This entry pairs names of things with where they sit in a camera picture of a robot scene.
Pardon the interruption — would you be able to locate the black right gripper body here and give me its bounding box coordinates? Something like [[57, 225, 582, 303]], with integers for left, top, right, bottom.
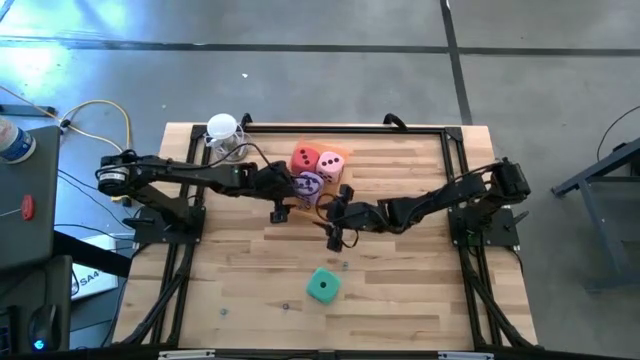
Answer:
[[327, 202, 386, 234]]

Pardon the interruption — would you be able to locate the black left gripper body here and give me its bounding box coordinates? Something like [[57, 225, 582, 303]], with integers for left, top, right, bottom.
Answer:
[[252, 162, 299, 206]]

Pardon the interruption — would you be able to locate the large purple foam die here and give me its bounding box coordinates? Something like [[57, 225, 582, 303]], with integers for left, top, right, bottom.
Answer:
[[293, 171, 325, 206]]

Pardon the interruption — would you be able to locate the large red foam die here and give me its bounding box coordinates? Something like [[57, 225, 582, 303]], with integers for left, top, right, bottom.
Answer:
[[290, 145, 321, 176]]

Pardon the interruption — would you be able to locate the large pink foam die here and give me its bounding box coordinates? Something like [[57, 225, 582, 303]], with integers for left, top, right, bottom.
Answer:
[[315, 151, 345, 184]]

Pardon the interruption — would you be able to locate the large teal foam die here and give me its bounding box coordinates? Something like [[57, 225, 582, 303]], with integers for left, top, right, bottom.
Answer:
[[305, 267, 342, 305]]

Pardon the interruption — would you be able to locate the orange translucent plastic bin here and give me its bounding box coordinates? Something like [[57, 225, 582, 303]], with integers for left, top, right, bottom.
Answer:
[[287, 138, 351, 221]]

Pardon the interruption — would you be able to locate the clear cup with white lid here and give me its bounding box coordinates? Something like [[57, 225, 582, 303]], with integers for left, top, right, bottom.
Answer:
[[204, 112, 255, 163]]

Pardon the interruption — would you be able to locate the white printed box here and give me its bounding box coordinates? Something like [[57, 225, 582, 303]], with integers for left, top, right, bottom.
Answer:
[[69, 233, 121, 301]]

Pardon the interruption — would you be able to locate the dark grey side desk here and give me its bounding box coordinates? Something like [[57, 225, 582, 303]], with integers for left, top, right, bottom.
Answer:
[[0, 124, 62, 274]]

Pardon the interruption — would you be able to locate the grey metal stand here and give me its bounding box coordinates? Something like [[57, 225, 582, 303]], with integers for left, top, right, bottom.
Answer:
[[551, 135, 640, 291]]

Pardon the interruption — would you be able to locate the black floor bar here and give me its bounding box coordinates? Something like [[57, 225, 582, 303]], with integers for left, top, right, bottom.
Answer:
[[0, 103, 57, 118]]

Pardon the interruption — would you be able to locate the plastic bottle with blue label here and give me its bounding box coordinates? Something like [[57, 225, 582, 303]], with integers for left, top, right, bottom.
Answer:
[[0, 117, 38, 165]]

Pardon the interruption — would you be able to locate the black computer mouse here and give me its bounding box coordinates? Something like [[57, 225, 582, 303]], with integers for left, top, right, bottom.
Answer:
[[28, 303, 60, 354]]

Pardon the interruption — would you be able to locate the black desk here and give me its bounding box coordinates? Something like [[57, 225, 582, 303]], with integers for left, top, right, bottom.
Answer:
[[0, 254, 74, 354]]

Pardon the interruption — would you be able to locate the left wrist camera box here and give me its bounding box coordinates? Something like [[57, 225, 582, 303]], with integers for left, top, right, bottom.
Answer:
[[269, 202, 291, 225]]

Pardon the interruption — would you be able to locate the black aluminium table frame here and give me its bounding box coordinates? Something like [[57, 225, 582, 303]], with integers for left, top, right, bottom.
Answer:
[[113, 122, 540, 354]]

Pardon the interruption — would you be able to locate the white frame bracket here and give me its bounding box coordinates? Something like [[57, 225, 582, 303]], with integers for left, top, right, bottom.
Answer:
[[157, 349, 217, 360], [437, 350, 496, 360]]

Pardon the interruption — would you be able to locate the yellow cable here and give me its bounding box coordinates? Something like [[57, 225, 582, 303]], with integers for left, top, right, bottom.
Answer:
[[0, 84, 135, 157]]

